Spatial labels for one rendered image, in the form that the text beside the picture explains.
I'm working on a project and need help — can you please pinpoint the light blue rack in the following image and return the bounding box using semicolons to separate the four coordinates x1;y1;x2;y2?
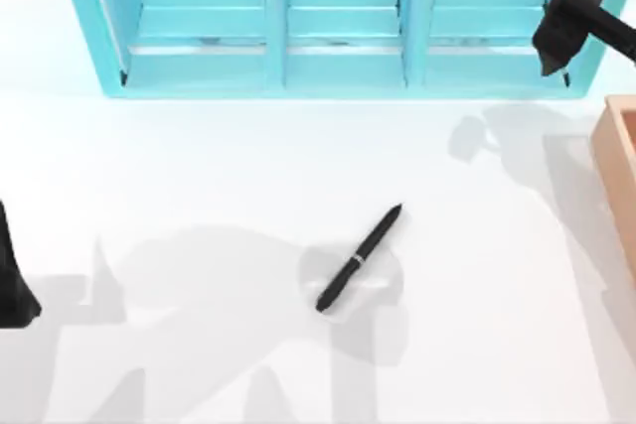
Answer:
56;0;636;101

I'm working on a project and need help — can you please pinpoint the shallow salmon-coloured box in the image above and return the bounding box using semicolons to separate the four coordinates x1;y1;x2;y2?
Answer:
590;94;636;299

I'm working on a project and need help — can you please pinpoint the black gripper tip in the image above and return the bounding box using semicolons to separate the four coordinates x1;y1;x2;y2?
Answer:
0;200;43;331

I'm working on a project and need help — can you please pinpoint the black pen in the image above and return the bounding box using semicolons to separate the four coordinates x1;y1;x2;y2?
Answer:
314;203;404;315

